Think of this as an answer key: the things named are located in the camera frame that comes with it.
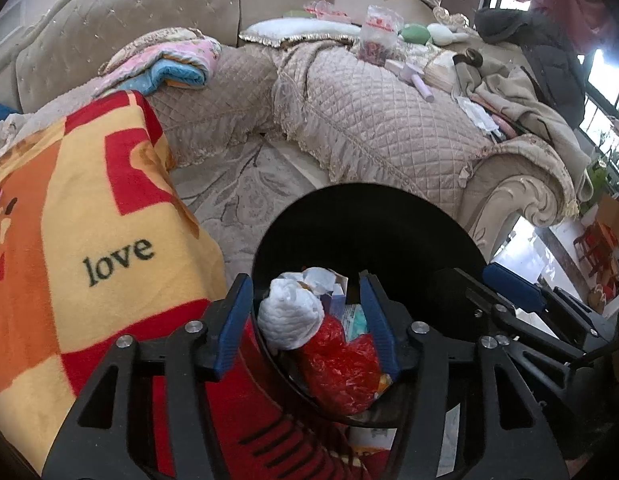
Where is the red orange printed blanket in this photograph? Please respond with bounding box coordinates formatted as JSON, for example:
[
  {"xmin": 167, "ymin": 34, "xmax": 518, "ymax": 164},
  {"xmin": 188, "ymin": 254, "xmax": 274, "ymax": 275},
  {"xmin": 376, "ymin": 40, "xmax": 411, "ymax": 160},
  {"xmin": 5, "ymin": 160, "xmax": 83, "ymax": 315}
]
[{"xmin": 0, "ymin": 89, "xmax": 228, "ymax": 476}]

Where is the pink handheld fan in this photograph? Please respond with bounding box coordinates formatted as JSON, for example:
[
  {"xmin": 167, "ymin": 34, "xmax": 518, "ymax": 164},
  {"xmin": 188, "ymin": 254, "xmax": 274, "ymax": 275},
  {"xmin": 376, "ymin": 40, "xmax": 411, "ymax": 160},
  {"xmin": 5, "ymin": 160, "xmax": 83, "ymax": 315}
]
[{"xmin": 384, "ymin": 59, "xmax": 435, "ymax": 103}]

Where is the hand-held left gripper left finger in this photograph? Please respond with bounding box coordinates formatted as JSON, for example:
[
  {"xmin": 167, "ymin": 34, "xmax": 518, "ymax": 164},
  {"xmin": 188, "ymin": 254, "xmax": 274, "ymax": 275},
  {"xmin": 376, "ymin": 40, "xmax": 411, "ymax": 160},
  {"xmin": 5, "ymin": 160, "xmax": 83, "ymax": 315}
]
[{"xmin": 42, "ymin": 274, "xmax": 254, "ymax": 480}]

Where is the cream patterned folded quilt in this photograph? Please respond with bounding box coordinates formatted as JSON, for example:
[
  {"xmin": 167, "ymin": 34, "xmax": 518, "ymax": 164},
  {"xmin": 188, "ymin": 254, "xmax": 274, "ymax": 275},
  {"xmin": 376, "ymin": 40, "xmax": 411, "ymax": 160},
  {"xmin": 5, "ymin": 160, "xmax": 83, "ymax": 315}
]
[{"xmin": 100, "ymin": 27, "xmax": 210, "ymax": 73}]

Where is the white paper towel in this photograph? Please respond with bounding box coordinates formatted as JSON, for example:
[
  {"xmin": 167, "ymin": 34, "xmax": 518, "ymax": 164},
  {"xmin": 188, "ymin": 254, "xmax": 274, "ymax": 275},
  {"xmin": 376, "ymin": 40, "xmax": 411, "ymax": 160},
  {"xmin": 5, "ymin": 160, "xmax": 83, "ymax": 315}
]
[{"xmin": 258, "ymin": 266, "xmax": 326, "ymax": 352}]

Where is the white pillow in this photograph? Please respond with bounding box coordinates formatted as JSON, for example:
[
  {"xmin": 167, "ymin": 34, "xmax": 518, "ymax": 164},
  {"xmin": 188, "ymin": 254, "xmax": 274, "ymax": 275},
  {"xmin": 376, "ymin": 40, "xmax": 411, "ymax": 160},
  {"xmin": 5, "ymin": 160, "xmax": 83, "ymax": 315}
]
[{"xmin": 238, "ymin": 16, "xmax": 370, "ymax": 50}]

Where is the pink blue folded blanket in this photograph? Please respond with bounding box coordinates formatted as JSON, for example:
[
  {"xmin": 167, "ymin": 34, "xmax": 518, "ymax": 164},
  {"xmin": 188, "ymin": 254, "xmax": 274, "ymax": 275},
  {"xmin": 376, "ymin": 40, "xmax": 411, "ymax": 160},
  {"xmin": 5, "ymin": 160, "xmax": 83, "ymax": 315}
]
[{"xmin": 92, "ymin": 39, "xmax": 223, "ymax": 98}]

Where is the white lace cloth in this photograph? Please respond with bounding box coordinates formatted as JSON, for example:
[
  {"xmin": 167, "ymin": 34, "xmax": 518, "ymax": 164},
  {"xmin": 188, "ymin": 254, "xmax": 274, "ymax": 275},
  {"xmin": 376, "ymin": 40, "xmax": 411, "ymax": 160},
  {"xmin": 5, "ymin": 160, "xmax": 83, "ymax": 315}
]
[{"xmin": 457, "ymin": 95, "xmax": 496, "ymax": 133}]

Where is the green plush toy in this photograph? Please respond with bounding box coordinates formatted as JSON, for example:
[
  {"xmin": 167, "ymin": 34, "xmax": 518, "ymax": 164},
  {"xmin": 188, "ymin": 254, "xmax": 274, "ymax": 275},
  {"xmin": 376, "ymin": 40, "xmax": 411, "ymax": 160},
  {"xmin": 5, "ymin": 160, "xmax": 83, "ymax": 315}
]
[{"xmin": 398, "ymin": 24, "xmax": 433, "ymax": 45}]

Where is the beige trash bin black liner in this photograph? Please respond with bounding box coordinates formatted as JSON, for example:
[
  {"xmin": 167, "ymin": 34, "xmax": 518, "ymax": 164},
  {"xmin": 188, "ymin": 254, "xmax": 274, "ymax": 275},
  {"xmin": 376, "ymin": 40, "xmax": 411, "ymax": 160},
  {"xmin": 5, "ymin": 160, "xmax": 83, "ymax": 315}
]
[{"xmin": 250, "ymin": 183, "xmax": 490, "ymax": 428}]

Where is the beige straw hand fan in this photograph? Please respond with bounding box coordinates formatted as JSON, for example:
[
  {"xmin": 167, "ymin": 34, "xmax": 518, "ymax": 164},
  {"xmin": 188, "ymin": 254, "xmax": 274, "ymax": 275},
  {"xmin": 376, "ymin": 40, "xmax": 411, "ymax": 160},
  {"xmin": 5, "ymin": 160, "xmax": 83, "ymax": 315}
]
[{"xmin": 424, "ymin": 52, "xmax": 470, "ymax": 92}]

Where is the beige carved sofa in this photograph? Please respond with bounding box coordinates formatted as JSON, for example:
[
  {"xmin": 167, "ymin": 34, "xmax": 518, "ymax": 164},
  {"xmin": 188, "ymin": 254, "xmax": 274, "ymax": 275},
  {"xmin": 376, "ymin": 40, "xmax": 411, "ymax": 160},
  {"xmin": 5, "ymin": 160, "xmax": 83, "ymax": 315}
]
[{"xmin": 237, "ymin": 0, "xmax": 580, "ymax": 266}]

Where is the cardboard box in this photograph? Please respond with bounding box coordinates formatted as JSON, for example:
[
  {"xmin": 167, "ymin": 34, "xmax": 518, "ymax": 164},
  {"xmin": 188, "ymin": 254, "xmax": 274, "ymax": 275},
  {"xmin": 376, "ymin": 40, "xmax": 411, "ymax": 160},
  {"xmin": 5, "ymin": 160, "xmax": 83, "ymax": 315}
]
[{"xmin": 584, "ymin": 194, "xmax": 619, "ymax": 241}]

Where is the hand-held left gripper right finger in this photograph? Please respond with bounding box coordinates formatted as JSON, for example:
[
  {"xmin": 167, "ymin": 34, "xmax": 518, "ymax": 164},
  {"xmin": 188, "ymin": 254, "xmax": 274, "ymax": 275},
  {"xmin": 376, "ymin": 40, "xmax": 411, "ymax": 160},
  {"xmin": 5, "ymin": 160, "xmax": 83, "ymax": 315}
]
[{"xmin": 358, "ymin": 270, "xmax": 570, "ymax": 480}]

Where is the dark grey jacket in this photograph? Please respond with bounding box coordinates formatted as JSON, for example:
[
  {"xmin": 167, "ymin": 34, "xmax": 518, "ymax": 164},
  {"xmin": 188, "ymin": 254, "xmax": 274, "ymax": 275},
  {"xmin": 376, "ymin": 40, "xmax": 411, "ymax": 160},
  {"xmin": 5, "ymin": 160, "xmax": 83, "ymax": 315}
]
[{"xmin": 474, "ymin": 7, "xmax": 587, "ymax": 128}]

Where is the dark brown clip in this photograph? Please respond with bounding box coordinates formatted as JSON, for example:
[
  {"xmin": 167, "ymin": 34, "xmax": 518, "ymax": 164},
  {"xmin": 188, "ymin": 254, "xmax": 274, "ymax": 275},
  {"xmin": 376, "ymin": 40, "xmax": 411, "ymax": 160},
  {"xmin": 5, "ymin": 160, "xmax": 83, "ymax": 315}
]
[{"xmin": 452, "ymin": 47, "xmax": 485, "ymax": 68}]

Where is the beige coat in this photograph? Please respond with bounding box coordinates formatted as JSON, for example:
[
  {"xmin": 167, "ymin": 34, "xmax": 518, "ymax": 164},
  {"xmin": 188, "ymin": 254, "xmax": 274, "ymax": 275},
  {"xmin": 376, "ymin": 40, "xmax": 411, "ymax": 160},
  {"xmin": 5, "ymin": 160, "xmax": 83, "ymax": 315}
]
[{"xmin": 459, "ymin": 62, "xmax": 593, "ymax": 201}]

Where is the green potted plant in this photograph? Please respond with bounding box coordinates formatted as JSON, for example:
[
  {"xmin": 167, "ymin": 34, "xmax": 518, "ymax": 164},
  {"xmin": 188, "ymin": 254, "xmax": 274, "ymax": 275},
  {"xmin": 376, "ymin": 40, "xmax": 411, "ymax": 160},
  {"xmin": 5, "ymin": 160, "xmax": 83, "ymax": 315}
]
[{"xmin": 587, "ymin": 132, "xmax": 619, "ymax": 196}]

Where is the quilted beige sofa cover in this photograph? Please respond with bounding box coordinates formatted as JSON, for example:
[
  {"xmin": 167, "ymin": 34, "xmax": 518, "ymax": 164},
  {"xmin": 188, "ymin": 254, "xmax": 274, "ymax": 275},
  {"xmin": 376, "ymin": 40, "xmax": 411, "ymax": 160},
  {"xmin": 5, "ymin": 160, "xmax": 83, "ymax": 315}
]
[
  {"xmin": 92, "ymin": 45, "xmax": 283, "ymax": 168},
  {"xmin": 272, "ymin": 40, "xmax": 495, "ymax": 211}
]

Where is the teal tissue packet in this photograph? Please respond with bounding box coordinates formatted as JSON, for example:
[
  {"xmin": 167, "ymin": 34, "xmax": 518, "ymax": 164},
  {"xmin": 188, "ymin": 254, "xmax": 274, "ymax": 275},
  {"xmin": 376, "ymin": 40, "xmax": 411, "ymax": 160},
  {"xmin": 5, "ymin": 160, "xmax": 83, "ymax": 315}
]
[{"xmin": 339, "ymin": 305, "xmax": 370, "ymax": 338}]

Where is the clear plastic bag red print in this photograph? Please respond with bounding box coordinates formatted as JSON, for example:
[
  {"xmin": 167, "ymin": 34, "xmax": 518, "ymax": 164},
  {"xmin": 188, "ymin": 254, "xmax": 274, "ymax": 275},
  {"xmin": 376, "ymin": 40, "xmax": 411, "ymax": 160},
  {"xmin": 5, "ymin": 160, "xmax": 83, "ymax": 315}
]
[{"xmin": 358, "ymin": 5, "xmax": 405, "ymax": 66}]

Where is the beige tufted sofa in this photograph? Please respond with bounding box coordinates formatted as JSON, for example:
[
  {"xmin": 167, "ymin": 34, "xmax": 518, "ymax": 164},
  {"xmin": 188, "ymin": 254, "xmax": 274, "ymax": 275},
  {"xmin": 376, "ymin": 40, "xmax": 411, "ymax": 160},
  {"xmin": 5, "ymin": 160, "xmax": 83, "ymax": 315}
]
[{"xmin": 0, "ymin": 0, "xmax": 340, "ymax": 161}]

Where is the pink patterned packet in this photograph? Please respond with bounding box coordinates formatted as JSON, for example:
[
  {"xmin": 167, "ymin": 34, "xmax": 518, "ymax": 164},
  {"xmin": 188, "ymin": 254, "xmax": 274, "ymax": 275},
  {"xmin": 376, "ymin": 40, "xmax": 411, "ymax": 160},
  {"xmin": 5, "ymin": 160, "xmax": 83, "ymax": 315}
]
[{"xmin": 304, "ymin": 0, "xmax": 353, "ymax": 23}]

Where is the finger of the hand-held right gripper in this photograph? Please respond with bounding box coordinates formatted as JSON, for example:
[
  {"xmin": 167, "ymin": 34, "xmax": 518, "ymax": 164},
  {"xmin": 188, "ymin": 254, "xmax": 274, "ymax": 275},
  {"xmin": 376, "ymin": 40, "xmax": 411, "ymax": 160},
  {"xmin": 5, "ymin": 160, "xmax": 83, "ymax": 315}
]
[
  {"xmin": 452, "ymin": 267, "xmax": 521, "ymax": 346},
  {"xmin": 482, "ymin": 262, "xmax": 555, "ymax": 316}
]

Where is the small red stool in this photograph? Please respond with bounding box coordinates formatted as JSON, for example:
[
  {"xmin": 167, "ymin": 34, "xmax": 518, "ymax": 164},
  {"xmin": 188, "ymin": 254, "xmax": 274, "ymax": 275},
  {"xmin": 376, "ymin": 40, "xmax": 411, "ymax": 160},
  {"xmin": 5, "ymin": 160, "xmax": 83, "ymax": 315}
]
[{"xmin": 573, "ymin": 222, "xmax": 619, "ymax": 276}]

